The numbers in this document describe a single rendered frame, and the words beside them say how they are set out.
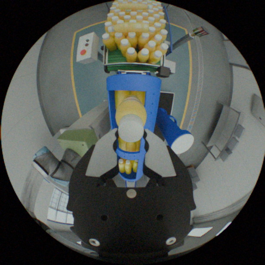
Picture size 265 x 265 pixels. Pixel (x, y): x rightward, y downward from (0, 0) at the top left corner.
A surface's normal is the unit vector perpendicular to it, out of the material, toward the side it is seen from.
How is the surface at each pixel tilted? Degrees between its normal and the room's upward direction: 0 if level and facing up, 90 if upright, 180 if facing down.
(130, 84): 6
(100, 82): 0
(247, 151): 90
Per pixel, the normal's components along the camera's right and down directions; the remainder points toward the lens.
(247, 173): -1.00, 0.03
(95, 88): 0.02, 0.55
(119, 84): -0.39, 0.50
